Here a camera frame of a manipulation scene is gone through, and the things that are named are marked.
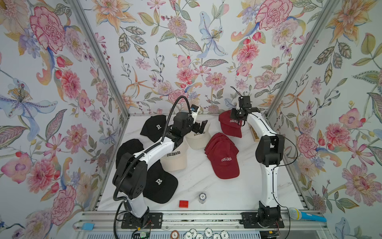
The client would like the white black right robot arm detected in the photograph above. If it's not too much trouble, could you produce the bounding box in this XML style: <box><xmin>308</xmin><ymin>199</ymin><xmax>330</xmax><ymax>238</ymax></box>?
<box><xmin>230</xmin><ymin>108</ymin><xmax>285</xmax><ymax>223</ymax></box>

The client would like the cream cap back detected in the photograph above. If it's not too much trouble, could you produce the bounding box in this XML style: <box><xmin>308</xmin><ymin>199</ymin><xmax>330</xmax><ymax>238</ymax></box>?
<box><xmin>185</xmin><ymin>120</ymin><xmax>212</xmax><ymax>150</ymax></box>

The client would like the black cap middle left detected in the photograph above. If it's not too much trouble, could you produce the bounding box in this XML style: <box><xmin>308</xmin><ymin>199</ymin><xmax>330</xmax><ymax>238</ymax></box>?
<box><xmin>115</xmin><ymin>139</ymin><xmax>144</xmax><ymax>168</ymax></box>

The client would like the black cap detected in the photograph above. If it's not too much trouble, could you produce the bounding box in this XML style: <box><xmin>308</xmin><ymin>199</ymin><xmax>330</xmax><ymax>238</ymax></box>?
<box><xmin>115</xmin><ymin>139</ymin><xmax>144</xmax><ymax>168</ymax></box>
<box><xmin>143</xmin><ymin>160</ymin><xmax>178</xmax><ymax>204</ymax></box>
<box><xmin>140</xmin><ymin>115</ymin><xmax>167</xmax><ymax>142</ymax></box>

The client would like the cream cap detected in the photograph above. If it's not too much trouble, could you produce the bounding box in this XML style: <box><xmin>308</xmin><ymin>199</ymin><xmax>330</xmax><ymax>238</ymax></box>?
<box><xmin>160</xmin><ymin>141</ymin><xmax>189</xmax><ymax>172</ymax></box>
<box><xmin>185</xmin><ymin>120</ymin><xmax>212</xmax><ymax>150</ymax></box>

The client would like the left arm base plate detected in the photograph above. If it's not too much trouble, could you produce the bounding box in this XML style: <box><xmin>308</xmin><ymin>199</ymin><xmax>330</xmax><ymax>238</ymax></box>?
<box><xmin>121</xmin><ymin>213</ymin><xmax>163</xmax><ymax>230</ymax></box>

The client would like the blue tag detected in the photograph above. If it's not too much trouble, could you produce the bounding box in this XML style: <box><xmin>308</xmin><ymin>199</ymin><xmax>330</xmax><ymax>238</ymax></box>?
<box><xmin>82</xmin><ymin>223</ymin><xmax>95</xmax><ymax>231</ymax></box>

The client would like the stack of poker chips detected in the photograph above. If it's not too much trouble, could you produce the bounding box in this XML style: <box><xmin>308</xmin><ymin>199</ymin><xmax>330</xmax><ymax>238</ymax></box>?
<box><xmin>199</xmin><ymin>193</ymin><xmax>207</xmax><ymax>204</ymax></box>

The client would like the black cap back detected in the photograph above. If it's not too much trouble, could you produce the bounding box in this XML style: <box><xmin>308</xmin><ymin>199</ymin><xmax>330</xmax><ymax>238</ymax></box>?
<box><xmin>140</xmin><ymin>115</ymin><xmax>167</xmax><ymax>142</ymax></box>

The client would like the red cap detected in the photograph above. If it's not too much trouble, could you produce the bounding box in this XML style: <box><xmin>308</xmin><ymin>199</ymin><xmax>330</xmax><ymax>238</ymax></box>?
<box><xmin>207</xmin><ymin>141</ymin><xmax>240</xmax><ymax>180</ymax></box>
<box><xmin>205</xmin><ymin>132</ymin><xmax>230</xmax><ymax>155</ymax></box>
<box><xmin>218</xmin><ymin>110</ymin><xmax>242</xmax><ymax>138</ymax></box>
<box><xmin>220</xmin><ymin>136</ymin><xmax>239</xmax><ymax>155</ymax></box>

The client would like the black cap front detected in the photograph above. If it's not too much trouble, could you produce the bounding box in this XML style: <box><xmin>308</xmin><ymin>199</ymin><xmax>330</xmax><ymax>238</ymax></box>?
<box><xmin>143</xmin><ymin>160</ymin><xmax>178</xmax><ymax>204</ymax></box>

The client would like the orange poker chip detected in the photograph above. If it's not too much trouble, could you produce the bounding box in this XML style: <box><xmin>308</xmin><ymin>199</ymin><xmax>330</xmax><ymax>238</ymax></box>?
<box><xmin>170</xmin><ymin>230</ymin><xmax>180</xmax><ymax>239</ymax></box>

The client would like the red cap back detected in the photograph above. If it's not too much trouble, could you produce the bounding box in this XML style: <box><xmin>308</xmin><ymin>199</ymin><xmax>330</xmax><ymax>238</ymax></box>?
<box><xmin>218</xmin><ymin>110</ymin><xmax>242</xmax><ymax>138</ymax></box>

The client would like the black corrugated cable conduit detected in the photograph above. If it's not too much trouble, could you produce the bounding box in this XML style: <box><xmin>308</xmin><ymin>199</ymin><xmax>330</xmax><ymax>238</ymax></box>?
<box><xmin>112</xmin><ymin>95</ymin><xmax>192</xmax><ymax>239</ymax></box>

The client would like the blue toy microphone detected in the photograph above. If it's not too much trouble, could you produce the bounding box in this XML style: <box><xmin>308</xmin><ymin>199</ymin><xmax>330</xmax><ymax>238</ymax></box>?
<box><xmin>288</xmin><ymin>208</ymin><xmax>327</xmax><ymax>222</ymax></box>

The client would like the aluminium front rail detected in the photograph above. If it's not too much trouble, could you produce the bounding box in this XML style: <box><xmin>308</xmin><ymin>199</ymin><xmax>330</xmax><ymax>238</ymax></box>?
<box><xmin>72</xmin><ymin>210</ymin><xmax>328</xmax><ymax>232</ymax></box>

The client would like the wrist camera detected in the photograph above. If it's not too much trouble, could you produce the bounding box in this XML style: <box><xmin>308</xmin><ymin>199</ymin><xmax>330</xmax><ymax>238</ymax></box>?
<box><xmin>238</xmin><ymin>96</ymin><xmax>252</xmax><ymax>110</ymax></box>
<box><xmin>190</xmin><ymin>104</ymin><xmax>200</xmax><ymax>122</ymax></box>

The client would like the cream cap front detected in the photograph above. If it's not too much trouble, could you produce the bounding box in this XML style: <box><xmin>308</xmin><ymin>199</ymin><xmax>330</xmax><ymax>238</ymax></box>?
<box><xmin>160</xmin><ymin>141</ymin><xmax>189</xmax><ymax>172</ymax></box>

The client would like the wooden chess board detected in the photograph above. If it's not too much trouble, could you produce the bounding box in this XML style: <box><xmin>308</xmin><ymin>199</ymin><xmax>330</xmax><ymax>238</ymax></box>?
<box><xmin>249</xmin><ymin>125</ymin><xmax>260</xmax><ymax>142</ymax></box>

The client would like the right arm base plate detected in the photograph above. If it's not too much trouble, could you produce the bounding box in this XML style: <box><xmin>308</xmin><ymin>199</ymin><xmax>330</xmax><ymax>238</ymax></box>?
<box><xmin>239</xmin><ymin>212</ymin><xmax>285</xmax><ymax>230</ymax></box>

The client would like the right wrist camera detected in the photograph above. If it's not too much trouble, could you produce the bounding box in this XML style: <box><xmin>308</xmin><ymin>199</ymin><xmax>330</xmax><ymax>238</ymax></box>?
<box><xmin>238</xmin><ymin>96</ymin><xmax>252</xmax><ymax>110</ymax></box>

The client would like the red toy brick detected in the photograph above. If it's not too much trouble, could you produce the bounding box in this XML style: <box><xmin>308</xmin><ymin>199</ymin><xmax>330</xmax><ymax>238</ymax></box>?
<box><xmin>179</xmin><ymin>200</ymin><xmax>189</xmax><ymax>208</ymax></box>

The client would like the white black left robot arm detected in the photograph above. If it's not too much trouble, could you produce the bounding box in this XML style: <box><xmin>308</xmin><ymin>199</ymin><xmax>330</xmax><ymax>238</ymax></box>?
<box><xmin>112</xmin><ymin>105</ymin><xmax>199</xmax><ymax>219</ymax></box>

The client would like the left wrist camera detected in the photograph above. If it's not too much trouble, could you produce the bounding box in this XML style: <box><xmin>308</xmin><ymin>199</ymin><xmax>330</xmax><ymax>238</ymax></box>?
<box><xmin>190</xmin><ymin>104</ymin><xmax>200</xmax><ymax>122</ymax></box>

